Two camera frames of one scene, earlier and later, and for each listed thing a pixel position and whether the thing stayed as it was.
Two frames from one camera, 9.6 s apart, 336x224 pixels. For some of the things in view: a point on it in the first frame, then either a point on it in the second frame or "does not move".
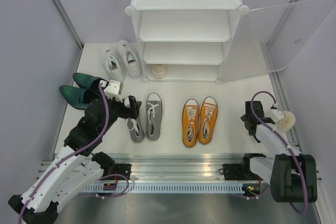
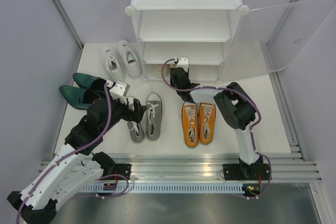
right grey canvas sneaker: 154,117 does not move
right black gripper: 243,117 → 172,84
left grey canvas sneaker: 135,127 does not move
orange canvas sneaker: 208,119 does not move
